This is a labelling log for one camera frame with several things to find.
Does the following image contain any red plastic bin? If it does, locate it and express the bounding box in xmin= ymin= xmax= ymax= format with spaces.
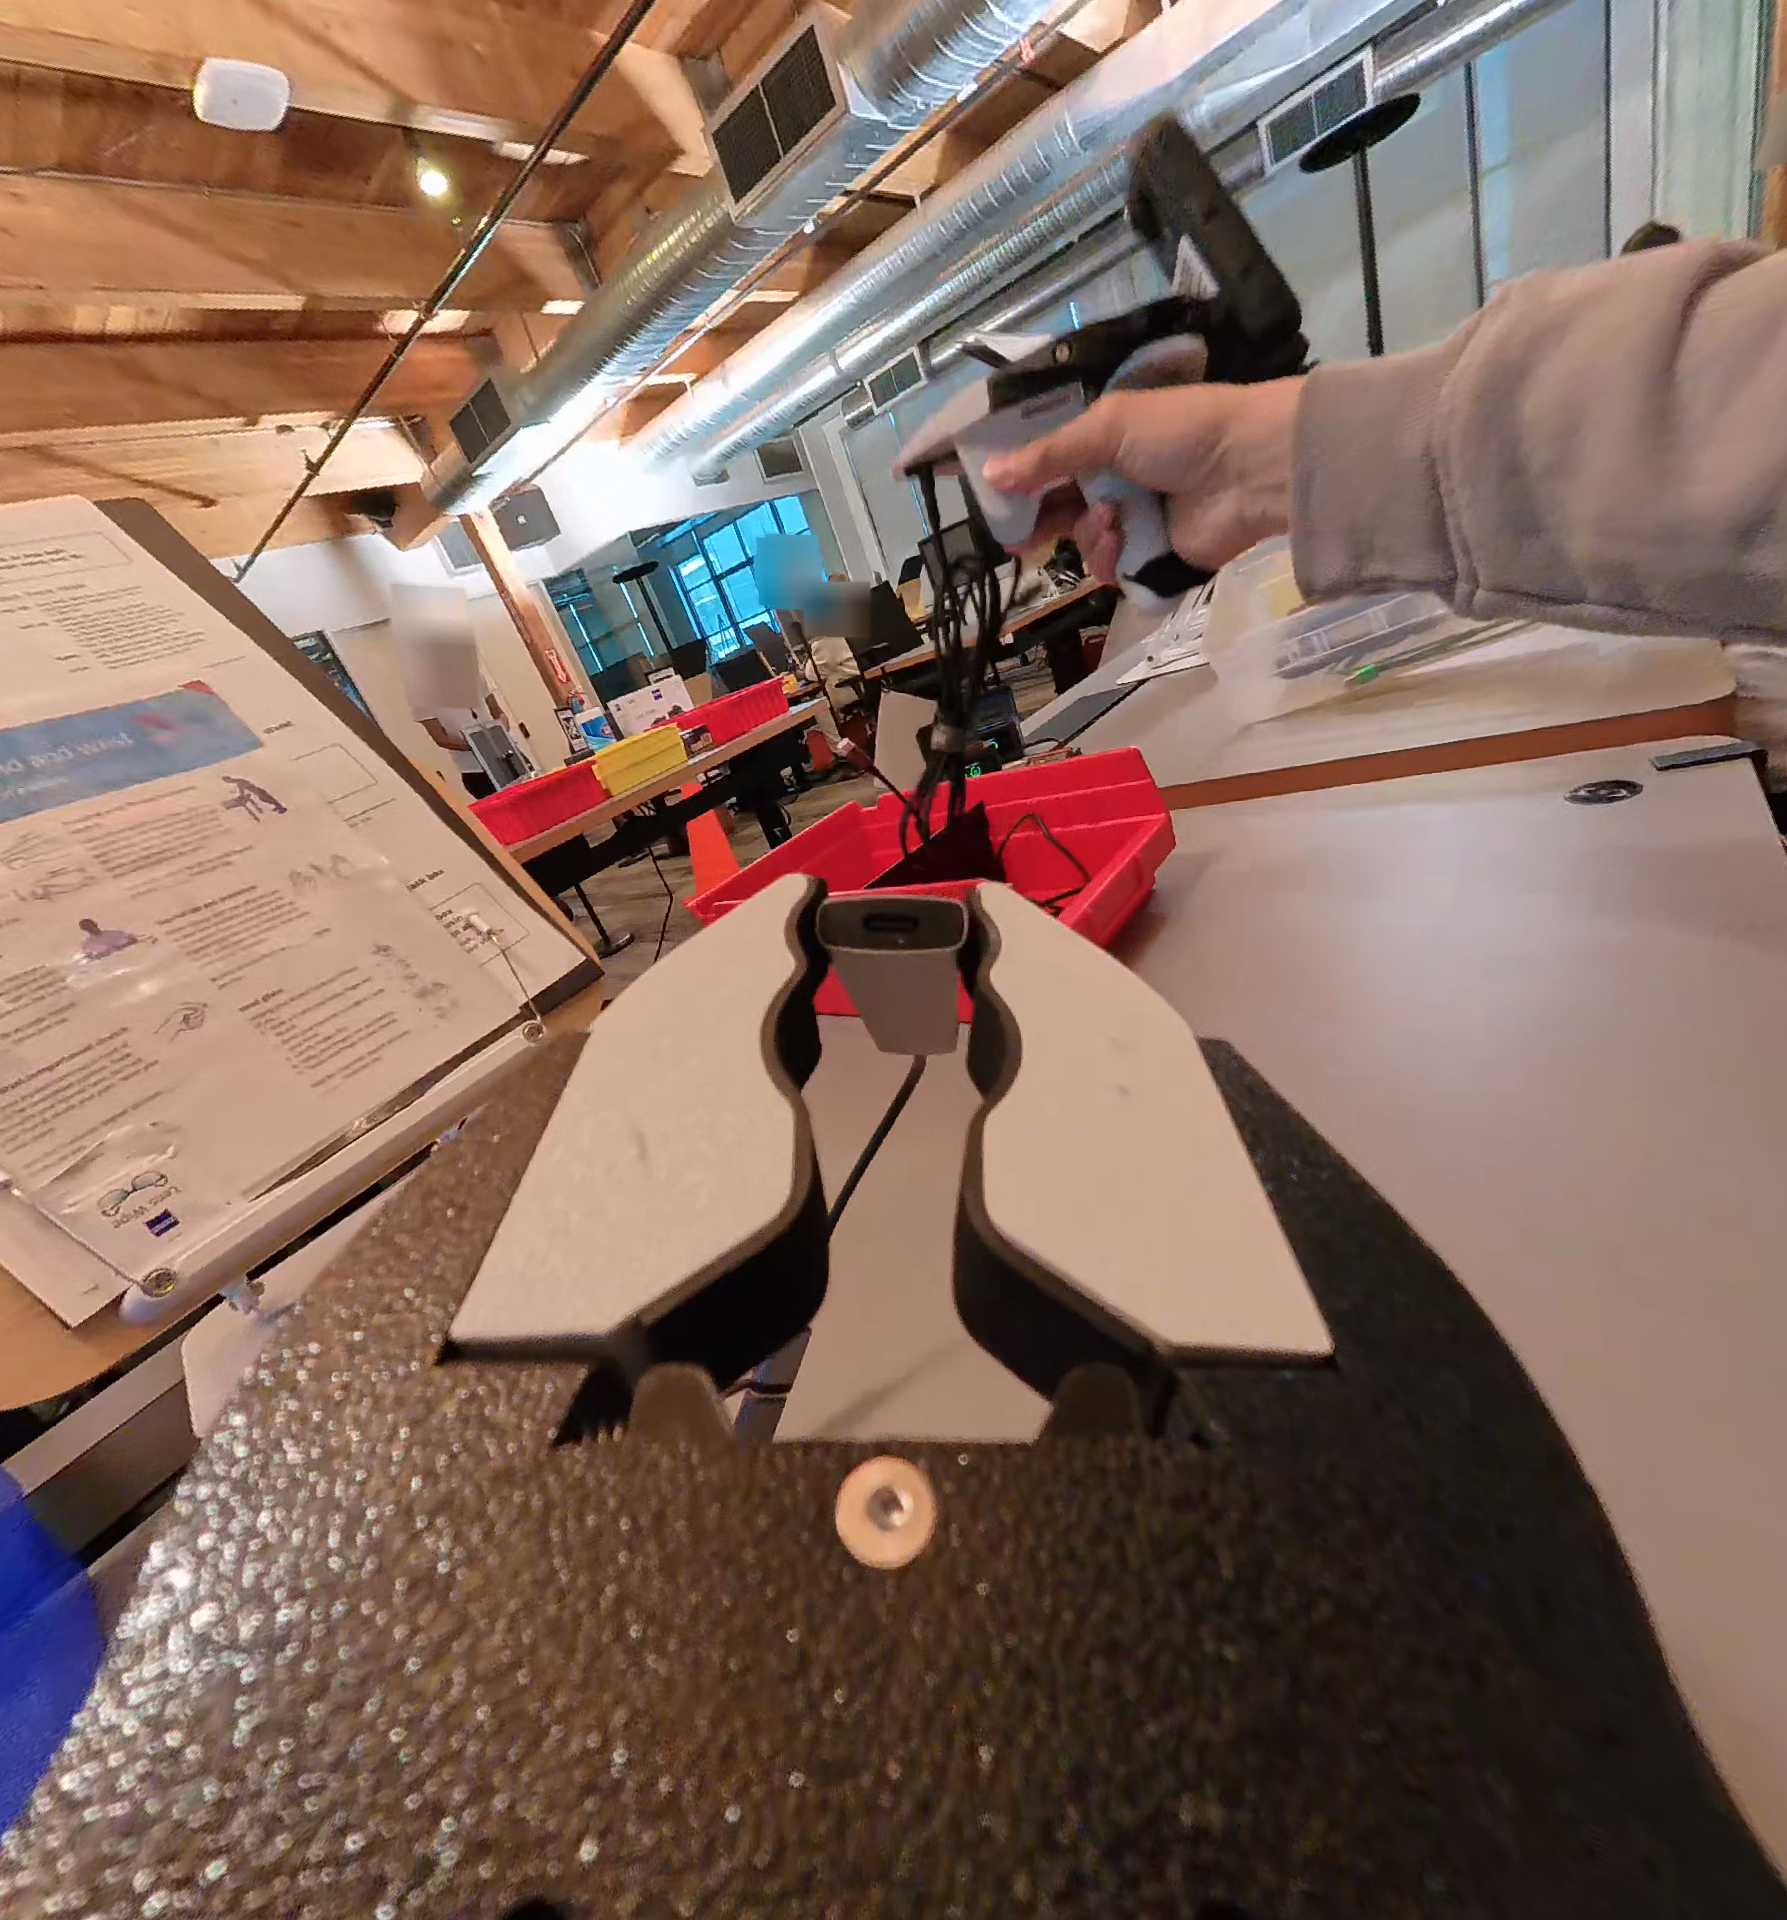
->
xmin=685 ymin=745 xmax=1179 ymax=1021

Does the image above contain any large black vent grille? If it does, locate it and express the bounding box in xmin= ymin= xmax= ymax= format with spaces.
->
xmin=705 ymin=15 xmax=854 ymax=212

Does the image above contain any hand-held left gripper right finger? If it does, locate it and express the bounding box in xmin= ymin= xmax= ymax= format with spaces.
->
xmin=957 ymin=877 xmax=1340 ymax=1417

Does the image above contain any small red bin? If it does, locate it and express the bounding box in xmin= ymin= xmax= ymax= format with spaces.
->
xmin=680 ymin=679 xmax=790 ymax=745
xmin=471 ymin=763 xmax=605 ymax=847

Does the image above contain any person's right forearm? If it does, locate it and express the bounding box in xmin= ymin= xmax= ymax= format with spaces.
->
xmin=1291 ymin=241 xmax=1787 ymax=650

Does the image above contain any black floor lamp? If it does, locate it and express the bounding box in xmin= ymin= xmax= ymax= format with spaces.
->
xmin=1297 ymin=93 xmax=1420 ymax=361

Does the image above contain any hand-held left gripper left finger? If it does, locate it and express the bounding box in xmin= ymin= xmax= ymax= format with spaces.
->
xmin=445 ymin=873 xmax=838 ymax=1397

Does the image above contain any brown document stand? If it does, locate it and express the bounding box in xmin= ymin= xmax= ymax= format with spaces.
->
xmin=90 ymin=496 xmax=606 ymax=1327

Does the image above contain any black charger with green light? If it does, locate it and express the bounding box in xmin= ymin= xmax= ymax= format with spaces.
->
xmin=921 ymin=690 xmax=1024 ymax=767

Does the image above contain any clear plastic bag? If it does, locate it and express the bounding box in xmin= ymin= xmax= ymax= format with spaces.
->
xmin=1207 ymin=587 xmax=1736 ymax=730

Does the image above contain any silver air duct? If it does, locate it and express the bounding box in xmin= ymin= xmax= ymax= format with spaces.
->
xmin=638 ymin=0 xmax=1585 ymax=470
xmin=429 ymin=0 xmax=1078 ymax=516

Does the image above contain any black bin divider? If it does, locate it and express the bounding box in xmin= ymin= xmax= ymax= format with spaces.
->
xmin=879 ymin=808 xmax=1011 ymax=902

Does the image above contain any blue cloth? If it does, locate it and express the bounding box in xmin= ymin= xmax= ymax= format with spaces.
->
xmin=0 ymin=1408 xmax=109 ymax=1877

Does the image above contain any black ceiling rod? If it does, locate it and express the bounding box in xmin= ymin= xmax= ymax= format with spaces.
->
xmin=233 ymin=0 xmax=658 ymax=583

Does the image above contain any person's right hand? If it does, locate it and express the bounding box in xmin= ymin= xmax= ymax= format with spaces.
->
xmin=983 ymin=374 xmax=1310 ymax=583

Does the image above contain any grey usb-c adapter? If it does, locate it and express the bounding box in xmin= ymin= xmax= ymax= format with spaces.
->
xmin=817 ymin=896 xmax=976 ymax=1056

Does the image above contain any black cable bundle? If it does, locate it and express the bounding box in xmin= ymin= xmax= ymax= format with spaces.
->
xmin=895 ymin=458 xmax=1096 ymax=917

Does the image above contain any laminated instruction sheet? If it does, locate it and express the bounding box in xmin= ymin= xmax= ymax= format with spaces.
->
xmin=0 ymin=496 xmax=605 ymax=1327

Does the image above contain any white ceiling sensor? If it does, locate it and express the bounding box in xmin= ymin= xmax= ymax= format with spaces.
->
xmin=193 ymin=58 xmax=293 ymax=126

